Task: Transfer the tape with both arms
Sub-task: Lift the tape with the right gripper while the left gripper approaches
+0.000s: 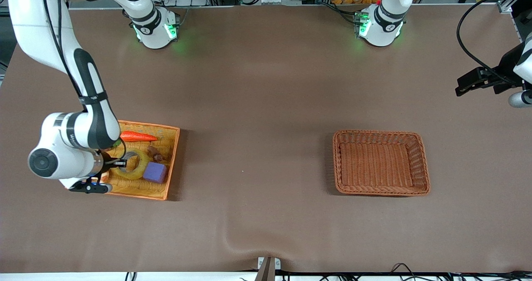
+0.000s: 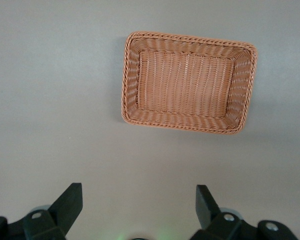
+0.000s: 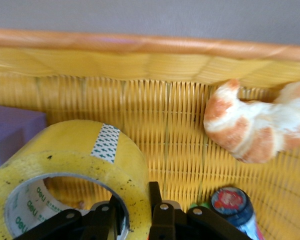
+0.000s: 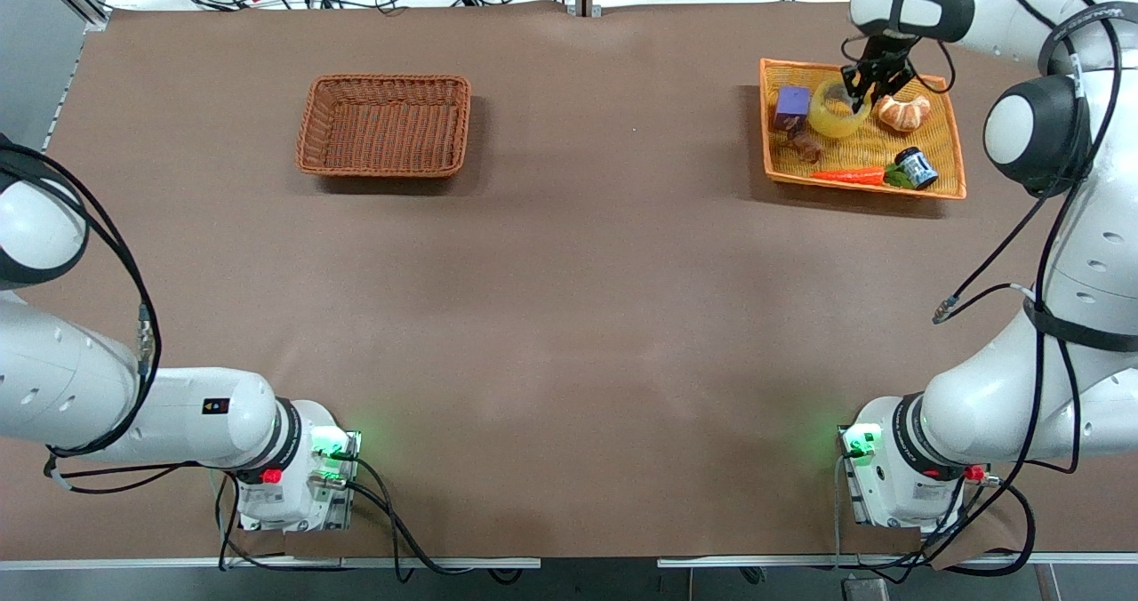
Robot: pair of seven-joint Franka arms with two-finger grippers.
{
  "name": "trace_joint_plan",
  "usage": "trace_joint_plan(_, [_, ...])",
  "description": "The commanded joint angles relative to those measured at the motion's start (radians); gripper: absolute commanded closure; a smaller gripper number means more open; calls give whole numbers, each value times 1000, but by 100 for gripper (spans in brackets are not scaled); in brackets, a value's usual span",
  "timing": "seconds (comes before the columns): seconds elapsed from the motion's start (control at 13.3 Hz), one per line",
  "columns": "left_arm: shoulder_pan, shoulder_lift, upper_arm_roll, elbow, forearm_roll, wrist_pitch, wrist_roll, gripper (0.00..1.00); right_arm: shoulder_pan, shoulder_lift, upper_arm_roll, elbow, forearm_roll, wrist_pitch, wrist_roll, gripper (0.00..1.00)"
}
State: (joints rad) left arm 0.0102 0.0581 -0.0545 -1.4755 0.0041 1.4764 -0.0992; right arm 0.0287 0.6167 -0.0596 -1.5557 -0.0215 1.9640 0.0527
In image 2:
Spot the brown wicker basket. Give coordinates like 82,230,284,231
120,31,259,137

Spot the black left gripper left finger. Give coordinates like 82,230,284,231
0,182,84,240

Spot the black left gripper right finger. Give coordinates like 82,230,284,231
189,184,297,240

